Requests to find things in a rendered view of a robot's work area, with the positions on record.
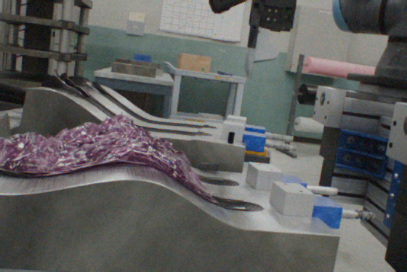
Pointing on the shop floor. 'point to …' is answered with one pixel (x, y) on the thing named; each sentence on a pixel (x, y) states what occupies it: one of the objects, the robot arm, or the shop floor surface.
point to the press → (42, 42)
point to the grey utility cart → (208, 81)
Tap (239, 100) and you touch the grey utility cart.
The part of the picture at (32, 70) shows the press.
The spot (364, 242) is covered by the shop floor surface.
